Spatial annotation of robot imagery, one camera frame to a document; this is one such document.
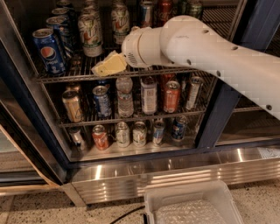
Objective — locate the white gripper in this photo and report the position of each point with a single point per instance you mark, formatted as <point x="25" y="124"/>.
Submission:
<point x="130" y="48"/>

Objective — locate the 7up can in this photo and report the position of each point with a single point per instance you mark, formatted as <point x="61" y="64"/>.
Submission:
<point x="92" y="11"/>
<point x="120" y="23"/>
<point x="90" y="36"/>

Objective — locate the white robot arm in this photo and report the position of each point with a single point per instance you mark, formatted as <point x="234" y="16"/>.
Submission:
<point x="185" y="41"/>

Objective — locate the Red Bull can top shelf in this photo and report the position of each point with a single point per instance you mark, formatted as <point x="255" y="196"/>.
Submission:
<point x="146" y="14"/>

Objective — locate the red Coca-Cola can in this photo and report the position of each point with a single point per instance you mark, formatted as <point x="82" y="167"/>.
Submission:
<point x="163" y="11"/>

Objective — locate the blue can middle shelf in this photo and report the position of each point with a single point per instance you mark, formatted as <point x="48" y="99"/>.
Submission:
<point x="102" y="101"/>

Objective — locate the blue pepsi can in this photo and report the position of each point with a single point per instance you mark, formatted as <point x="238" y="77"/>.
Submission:
<point x="61" y="27"/>
<point x="68" y="15"/>
<point x="50" y="51"/>
<point x="179" y="127"/>

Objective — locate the red can middle shelf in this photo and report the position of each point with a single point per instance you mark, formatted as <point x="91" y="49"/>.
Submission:
<point x="171" y="96"/>

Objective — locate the rear green can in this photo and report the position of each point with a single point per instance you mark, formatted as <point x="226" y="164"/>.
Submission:
<point x="182" y="7"/>

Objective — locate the gold can middle shelf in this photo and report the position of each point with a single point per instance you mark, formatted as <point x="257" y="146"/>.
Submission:
<point x="72" y="103"/>

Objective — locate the front blue Pepsi can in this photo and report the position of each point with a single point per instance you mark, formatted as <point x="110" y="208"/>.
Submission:
<point x="50" y="51"/>

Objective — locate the front green can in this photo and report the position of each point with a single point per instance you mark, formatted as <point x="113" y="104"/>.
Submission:
<point x="194" y="8"/>

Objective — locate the silver slim can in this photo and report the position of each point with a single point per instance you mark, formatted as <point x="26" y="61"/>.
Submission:
<point x="193" y="91"/>

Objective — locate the Red Bull can bottom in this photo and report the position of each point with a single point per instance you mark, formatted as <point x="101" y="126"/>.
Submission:
<point x="158" y="132"/>

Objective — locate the white green can bottom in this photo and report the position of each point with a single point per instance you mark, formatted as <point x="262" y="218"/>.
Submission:
<point x="139" y="134"/>

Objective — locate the white can bottom shelf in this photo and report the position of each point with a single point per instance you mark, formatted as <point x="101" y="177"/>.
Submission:
<point x="122" y="134"/>

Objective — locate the stainless steel fridge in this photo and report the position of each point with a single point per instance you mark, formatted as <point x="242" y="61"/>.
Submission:
<point x="235" y="140"/>

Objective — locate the red can bottom shelf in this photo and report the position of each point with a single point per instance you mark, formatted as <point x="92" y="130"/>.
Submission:
<point x="100" y="137"/>

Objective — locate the silver can bottom left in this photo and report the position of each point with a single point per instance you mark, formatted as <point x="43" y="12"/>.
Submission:
<point x="75" y="133"/>

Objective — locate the blue Pepsi can bottom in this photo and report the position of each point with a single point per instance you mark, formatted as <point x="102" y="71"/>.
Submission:
<point x="179" y="127"/>

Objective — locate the open fridge door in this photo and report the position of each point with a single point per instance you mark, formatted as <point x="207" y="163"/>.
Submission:
<point x="26" y="164"/>

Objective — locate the clear water bottle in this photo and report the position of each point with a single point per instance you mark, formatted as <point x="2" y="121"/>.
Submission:
<point x="124" y="87"/>

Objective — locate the white label bottle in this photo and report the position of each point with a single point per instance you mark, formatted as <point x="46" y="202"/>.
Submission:
<point x="149" y="94"/>

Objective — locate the white plastic bin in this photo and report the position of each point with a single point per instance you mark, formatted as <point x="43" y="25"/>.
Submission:
<point x="216" y="192"/>

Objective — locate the top wire shelf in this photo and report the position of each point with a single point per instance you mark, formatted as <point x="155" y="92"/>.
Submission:
<point x="218" y="17"/>

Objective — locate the wire shelf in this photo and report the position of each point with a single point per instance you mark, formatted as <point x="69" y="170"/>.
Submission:
<point x="91" y="118"/>
<point x="218" y="17"/>

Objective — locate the middle wire shelf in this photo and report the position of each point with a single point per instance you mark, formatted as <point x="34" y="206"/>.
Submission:
<point x="91" y="118"/>

